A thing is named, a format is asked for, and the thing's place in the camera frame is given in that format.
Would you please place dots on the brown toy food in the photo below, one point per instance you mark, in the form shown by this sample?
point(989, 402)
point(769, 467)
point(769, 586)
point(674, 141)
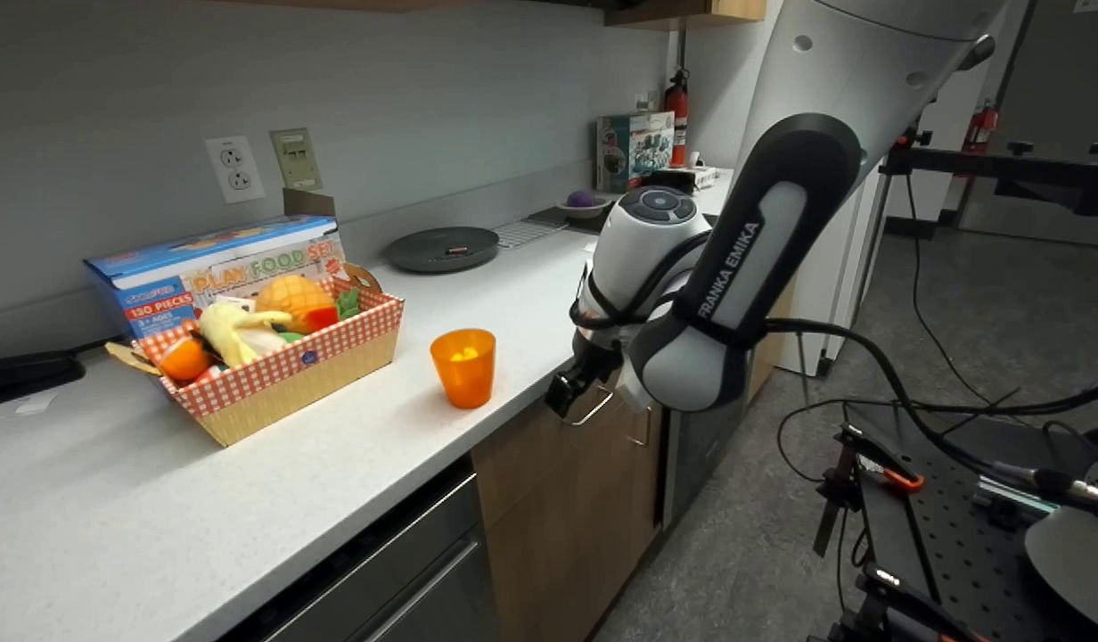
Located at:
point(364, 286)

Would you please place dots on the yellow toy banana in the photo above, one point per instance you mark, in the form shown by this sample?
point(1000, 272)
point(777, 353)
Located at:
point(234, 334)

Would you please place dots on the round orange toy bread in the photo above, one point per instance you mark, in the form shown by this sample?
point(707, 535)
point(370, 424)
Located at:
point(290, 301)

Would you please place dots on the purple toy vegetable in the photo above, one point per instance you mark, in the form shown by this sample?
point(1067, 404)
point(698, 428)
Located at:
point(582, 196)

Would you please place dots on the wooden wall shelf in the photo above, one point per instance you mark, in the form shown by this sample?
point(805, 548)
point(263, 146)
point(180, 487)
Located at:
point(692, 9)

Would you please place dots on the grey round disc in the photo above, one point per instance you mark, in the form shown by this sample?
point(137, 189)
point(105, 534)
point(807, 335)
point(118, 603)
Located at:
point(1084, 573)

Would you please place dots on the white wall outlet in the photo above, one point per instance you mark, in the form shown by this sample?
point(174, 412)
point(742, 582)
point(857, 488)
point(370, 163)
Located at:
point(235, 170)

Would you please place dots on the toy orange fruit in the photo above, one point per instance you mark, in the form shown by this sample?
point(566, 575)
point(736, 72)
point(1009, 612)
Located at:
point(186, 362)

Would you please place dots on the beige wooden toy spoon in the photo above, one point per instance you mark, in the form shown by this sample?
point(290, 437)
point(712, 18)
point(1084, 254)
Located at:
point(130, 357)

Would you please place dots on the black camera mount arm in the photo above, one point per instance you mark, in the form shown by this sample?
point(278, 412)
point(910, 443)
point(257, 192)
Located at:
point(1048, 179)

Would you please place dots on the pale green bar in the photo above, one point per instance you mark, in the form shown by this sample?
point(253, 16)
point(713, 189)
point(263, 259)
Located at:
point(1008, 496)

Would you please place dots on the small grey dish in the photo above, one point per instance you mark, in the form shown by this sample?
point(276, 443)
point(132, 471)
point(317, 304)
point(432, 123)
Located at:
point(587, 213)

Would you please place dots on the dark grey appliance front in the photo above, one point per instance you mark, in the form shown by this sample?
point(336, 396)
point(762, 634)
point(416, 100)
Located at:
point(384, 582)

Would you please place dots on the orange translucent cup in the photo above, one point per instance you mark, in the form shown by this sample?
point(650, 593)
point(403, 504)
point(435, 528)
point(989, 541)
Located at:
point(464, 374)

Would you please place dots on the black perforated breadboard table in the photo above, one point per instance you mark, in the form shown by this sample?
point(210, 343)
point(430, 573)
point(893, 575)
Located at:
point(964, 573)

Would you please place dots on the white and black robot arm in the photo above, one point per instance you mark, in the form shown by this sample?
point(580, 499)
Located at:
point(738, 272)

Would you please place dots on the black round plate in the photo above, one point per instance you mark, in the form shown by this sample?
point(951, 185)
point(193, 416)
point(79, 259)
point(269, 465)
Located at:
point(442, 252)

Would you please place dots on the flat black device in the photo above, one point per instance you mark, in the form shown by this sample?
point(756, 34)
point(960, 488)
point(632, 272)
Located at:
point(25, 380)

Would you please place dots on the beige wall switch plate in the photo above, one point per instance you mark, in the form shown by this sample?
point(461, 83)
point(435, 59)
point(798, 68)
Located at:
point(297, 157)

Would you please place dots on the wooden cabinet door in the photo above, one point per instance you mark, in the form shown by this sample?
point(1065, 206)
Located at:
point(560, 593)

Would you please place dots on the red fire extinguisher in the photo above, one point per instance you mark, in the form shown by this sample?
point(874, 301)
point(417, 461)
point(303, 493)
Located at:
point(981, 128)
point(680, 108)

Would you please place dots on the black cooktop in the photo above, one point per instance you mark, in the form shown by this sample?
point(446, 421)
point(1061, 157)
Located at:
point(553, 223)

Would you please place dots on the small red toy food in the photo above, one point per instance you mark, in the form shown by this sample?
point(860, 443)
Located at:
point(322, 318)

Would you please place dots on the grey metal cabinet panel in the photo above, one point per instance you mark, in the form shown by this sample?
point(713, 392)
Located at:
point(705, 465)

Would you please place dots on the white drawer with wooden front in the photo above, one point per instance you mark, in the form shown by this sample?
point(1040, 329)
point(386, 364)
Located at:
point(537, 465)

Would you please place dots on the black bowl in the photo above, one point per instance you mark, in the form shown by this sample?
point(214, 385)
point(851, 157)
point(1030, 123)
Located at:
point(674, 179)

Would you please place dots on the play food cardboard box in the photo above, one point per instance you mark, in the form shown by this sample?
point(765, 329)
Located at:
point(287, 385)

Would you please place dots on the colourful picture box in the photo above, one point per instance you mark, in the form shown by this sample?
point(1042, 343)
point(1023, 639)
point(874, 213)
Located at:
point(641, 146)

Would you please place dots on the small brown block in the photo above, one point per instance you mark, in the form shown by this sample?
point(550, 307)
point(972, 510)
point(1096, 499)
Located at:
point(307, 206)

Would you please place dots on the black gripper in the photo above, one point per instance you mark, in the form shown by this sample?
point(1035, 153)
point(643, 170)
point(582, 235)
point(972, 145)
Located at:
point(599, 362)

